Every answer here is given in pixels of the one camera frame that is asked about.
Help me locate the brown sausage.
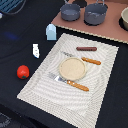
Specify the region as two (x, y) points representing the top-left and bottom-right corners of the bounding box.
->
(76, 47), (97, 51)

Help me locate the small white salt shaker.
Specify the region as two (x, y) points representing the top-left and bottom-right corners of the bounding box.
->
(33, 44), (40, 58)

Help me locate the light blue milk carton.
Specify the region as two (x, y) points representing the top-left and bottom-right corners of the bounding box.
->
(46, 24), (57, 40)

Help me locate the red tomato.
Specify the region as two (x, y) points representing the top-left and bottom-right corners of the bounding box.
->
(17, 65), (30, 79)

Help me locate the round tan plate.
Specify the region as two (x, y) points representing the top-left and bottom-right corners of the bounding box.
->
(59, 57), (87, 81)

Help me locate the beige woven placemat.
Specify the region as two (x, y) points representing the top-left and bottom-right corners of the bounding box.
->
(17, 33), (118, 128)

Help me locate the small grey pot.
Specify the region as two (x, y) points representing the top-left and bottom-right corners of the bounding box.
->
(60, 4), (81, 21)

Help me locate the brown stove board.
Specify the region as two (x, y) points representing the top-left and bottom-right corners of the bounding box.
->
(52, 0), (128, 43)

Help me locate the large grey pot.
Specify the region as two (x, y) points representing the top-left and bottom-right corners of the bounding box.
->
(84, 2), (107, 25)

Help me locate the beige bowl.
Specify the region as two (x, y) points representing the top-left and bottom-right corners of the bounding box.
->
(121, 7), (128, 30)

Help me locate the blue basket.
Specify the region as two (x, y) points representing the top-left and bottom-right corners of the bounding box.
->
(0, 0), (27, 15)

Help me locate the fork with orange handle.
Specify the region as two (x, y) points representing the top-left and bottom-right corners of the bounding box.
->
(48, 73), (89, 91)

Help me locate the knife with orange handle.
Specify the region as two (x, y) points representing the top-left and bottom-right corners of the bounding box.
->
(61, 51), (101, 65)

